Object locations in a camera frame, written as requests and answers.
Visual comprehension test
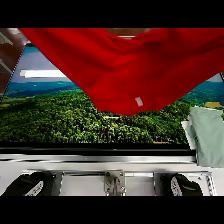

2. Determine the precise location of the red T-shirt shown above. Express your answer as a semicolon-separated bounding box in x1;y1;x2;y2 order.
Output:
19;28;224;117

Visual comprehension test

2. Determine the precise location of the white garment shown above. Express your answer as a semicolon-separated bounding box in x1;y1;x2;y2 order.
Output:
180;120;198;151

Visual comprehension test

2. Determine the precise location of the pale green garment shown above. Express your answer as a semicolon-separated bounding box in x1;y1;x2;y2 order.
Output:
187;105;224;169

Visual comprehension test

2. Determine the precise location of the silver frame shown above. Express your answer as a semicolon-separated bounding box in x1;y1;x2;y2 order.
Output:
0;151;224;197

